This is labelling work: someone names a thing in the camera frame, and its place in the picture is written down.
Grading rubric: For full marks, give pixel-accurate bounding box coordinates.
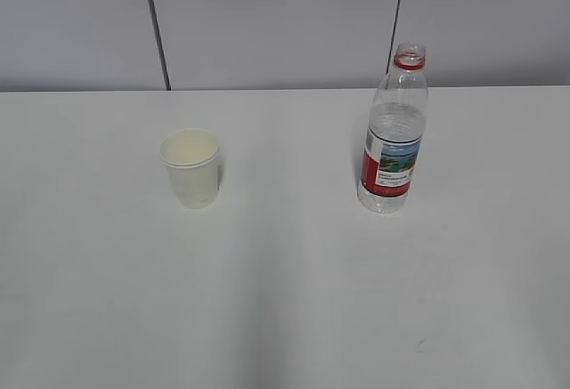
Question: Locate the white paper cup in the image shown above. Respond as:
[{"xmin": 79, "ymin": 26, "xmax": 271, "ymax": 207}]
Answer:
[{"xmin": 159, "ymin": 128, "xmax": 221, "ymax": 209}]

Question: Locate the clear plastic water bottle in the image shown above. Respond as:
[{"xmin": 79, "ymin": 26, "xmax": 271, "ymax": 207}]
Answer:
[{"xmin": 357, "ymin": 44, "xmax": 428, "ymax": 214}]

